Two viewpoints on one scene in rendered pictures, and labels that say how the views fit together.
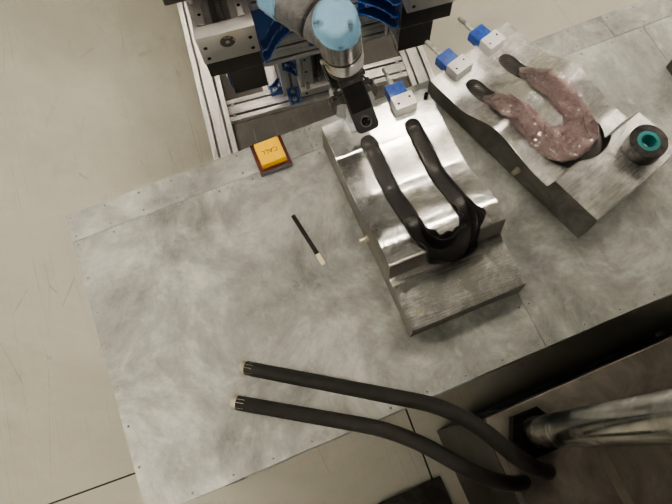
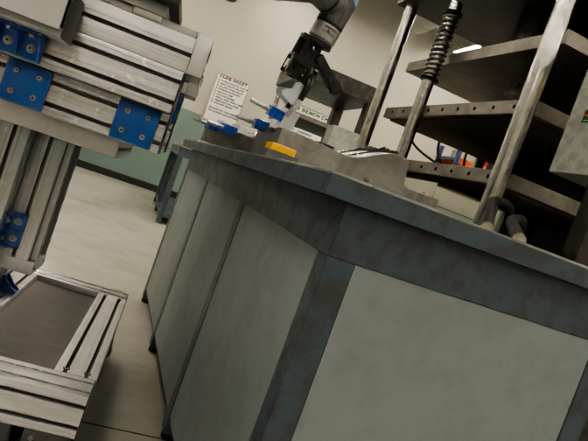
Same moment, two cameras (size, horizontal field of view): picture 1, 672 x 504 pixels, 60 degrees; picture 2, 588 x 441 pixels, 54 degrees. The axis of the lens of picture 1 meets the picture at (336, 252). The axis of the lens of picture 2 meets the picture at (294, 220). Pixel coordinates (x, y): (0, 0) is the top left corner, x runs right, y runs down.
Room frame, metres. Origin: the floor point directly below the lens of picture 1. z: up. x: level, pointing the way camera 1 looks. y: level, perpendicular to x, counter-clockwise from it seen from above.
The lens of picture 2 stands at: (0.65, 1.50, 0.76)
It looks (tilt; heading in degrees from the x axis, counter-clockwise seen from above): 3 degrees down; 268
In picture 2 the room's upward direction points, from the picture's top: 20 degrees clockwise
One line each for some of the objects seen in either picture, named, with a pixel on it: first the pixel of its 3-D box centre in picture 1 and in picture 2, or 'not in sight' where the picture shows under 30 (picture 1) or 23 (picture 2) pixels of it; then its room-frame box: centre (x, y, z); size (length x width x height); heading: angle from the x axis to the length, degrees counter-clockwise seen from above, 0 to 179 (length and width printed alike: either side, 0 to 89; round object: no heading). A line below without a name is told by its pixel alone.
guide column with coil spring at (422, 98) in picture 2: not in sight; (405, 144); (0.20, -1.08, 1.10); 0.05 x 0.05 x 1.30
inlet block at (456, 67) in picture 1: (444, 58); (225, 128); (0.87, -0.31, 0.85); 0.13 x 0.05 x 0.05; 34
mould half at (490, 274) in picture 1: (419, 203); (345, 164); (0.50, -0.19, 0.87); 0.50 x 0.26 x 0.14; 17
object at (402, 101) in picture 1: (394, 90); (257, 123); (0.77, -0.17, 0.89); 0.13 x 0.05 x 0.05; 17
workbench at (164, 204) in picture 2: not in sight; (196, 182); (1.55, -5.03, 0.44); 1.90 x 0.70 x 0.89; 104
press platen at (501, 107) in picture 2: not in sight; (511, 140); (-0.23, -1.03, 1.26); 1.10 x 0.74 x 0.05; 107
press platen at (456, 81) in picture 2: not in sight; (534, 87); (-0.24, -1.03, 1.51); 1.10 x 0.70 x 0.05; 107
